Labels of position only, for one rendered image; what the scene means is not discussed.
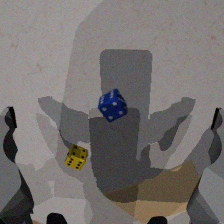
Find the yellow die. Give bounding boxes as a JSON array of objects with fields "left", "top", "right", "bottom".
[{"left": 64, "top": 144, "right": 87, "bottom": 170}]

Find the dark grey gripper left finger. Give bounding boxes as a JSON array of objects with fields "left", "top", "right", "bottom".
[{"left": 0, "top": 106, "right": 34, "bottom": 224}]

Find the blue die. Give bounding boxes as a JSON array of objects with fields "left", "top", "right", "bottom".
[{"left": 98, "top": 89, "right": 127, "bottom": 122}]

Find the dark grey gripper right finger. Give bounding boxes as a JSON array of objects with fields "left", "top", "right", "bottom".
[{"left": 186, "top": 108, "right": 224, "bottom": 224}]

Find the tan flat mat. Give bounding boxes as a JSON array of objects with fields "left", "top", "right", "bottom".
[{"left": 104, "top": 160, "right": 200, "bottom": 224}]

